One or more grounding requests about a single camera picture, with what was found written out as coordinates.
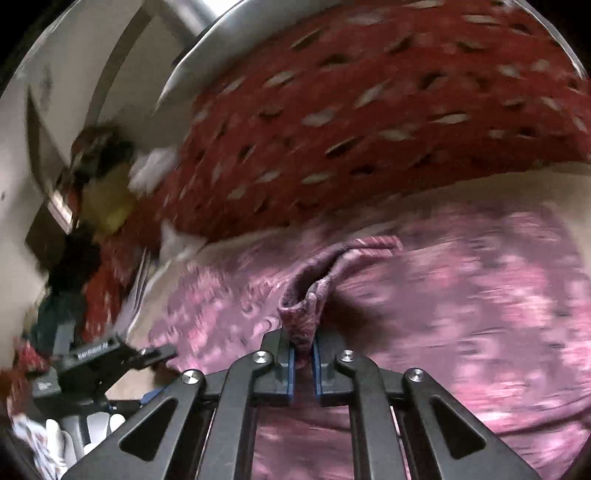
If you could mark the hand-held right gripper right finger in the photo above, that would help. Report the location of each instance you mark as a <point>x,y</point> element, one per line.
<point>316,371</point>

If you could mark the red patterned blanket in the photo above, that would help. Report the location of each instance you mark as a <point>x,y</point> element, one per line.
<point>369,115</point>

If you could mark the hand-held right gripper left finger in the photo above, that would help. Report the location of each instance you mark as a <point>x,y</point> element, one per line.
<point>290,371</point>

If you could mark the yellow cloth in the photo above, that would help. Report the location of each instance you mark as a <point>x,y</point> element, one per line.
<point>108,203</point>

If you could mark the red printed cloth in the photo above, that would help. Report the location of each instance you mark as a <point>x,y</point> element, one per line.
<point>108,295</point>

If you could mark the pink patterned garment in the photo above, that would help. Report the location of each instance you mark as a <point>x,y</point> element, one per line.
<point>461,300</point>

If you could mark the person's left hand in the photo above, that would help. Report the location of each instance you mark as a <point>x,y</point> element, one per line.
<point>99,424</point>

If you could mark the white cloth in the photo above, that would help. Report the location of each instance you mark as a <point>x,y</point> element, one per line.
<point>152,170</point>

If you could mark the dark cloth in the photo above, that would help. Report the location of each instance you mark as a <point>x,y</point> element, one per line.
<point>71,272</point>

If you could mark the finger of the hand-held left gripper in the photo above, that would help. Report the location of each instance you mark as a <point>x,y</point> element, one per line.
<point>150,396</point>
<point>157,356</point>

